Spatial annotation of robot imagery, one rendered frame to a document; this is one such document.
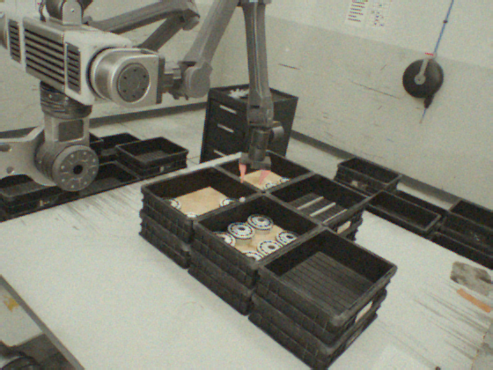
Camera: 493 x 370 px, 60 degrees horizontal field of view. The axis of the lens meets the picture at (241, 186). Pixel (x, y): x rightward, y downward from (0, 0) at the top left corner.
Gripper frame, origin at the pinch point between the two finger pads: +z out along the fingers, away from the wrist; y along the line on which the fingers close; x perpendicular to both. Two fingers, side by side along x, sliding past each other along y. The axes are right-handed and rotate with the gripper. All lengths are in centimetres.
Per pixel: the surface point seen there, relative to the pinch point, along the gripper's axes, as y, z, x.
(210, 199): 11.5, 23.3, -26.1
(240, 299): -0.5, 30.5, 27.2
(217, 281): 7.5, 30.5, 19.0
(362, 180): -99, 49, -132
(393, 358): -50, 36, 41
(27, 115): 180, 87, -260
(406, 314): -64, 35, 20
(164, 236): 28.1, 28.7, -1.6
